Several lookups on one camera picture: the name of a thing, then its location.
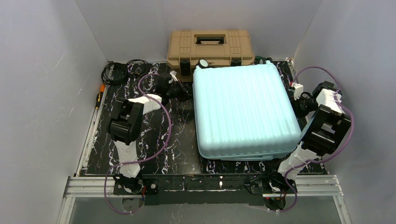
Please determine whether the light blue suitcase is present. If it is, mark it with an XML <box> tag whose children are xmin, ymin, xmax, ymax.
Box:
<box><xmin>193</xmin><ymin>61</ymin><xmax>301</xmax><ymax>161</ymax></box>

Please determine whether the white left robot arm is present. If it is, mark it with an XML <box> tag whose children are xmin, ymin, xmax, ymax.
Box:
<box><xmin>107</xmin><ymin>71</ymin><xmax>193</xmax><ymax>180</ymax></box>

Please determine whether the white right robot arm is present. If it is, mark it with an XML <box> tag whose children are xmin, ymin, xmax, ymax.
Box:
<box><xmin>277</xmin><ymin>81</ymin><xmax>352</xmax><ymax>181</ymax></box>

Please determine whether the tan plastic toolbox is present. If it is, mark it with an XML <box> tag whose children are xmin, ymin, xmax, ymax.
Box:
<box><xmin>167</xmin><ymin>29</ymin><xmax>255</xmax><ymax>82</ymax></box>

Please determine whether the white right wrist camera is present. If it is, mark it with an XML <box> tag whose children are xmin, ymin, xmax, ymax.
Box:
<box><xmin>290</xmin><ymin>82</ymin><xmax>304</xmax><ymax>100</ymax></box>

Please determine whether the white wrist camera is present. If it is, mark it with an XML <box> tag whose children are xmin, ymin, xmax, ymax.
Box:
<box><xmin>170</xmin><ymin>70</ymin><xmax>178</xmax><ymax>82</ymax></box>
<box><xmin>290</xmin><ymin>82</ymin><xmax>304</xmax><ymax>100</ymax></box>

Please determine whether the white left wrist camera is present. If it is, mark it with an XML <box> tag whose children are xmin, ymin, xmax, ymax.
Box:
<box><xmin>170</xmin><ymin>70</ymin><xmax>178</xmax><ymax>82</ymax></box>

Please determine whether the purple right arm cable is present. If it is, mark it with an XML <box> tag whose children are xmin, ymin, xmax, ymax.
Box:
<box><xmin>283</xmin><ymin>66</ymin><xmax>355</xmax><ymax>214</ymax></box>

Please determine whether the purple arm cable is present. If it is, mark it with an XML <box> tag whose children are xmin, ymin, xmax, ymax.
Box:
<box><xmin>283</xmin><ymin>66</ymin><xmax>355</xmax><ymax>214</ymax></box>
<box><xmin>103</xmin><ymin>73</ymin><xmax>173</xmax><ymax>216</ymax></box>

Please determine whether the black coiled cable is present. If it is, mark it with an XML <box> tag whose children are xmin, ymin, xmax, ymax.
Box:
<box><xmin>101</xmin><ymin>59</ymin><xmax>151</xmax><ymax>85</ymax></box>

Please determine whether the green handled screwdriver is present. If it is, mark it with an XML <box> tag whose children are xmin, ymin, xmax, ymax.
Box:
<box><xmin>255</xmin><ymin>56</ymin><xmax>267</xmax><ymax>62</ymax></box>

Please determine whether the orange handled screwdriver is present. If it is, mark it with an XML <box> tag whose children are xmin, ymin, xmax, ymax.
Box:
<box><xmin>93</xmin><ymin>84</ymin><xmax>106</xmax><ymax>123</ymax></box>

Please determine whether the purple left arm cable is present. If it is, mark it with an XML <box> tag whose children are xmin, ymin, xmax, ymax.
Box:
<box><xmin>103</xmin><ymin>73</ymin><xmax>173</xmax><ymax>216</ymax></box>

